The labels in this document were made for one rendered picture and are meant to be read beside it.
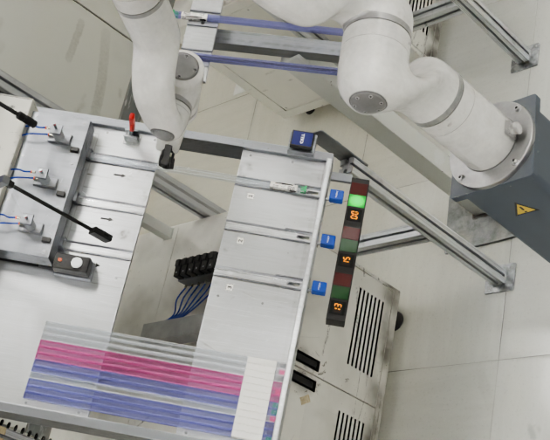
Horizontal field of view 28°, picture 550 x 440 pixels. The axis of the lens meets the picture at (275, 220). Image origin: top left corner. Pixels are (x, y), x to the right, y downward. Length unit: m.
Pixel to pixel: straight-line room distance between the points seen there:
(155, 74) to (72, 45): 2.62
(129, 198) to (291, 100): 1.38
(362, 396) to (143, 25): 1.32
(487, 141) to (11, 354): 1.05
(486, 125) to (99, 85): 2.78
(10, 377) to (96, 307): 0.22
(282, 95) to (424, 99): 1.77
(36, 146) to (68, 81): 2.09
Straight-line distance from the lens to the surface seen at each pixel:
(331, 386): 2.79
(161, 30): 1.95
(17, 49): 4.44
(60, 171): 2.41
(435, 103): 1.97
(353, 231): 2.37
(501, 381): 2.82
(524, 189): 2.14
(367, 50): 1.86
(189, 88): 2.06
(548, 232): 2.29
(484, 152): 2.09
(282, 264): 2.32
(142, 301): 2.90
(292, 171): 2.42
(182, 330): 2.64
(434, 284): 3.08
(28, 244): 2.34
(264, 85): 3.66
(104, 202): 2.42
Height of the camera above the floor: 2.18
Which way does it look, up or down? 36 degrees down
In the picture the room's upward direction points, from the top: 57 degrees counter-clockwise
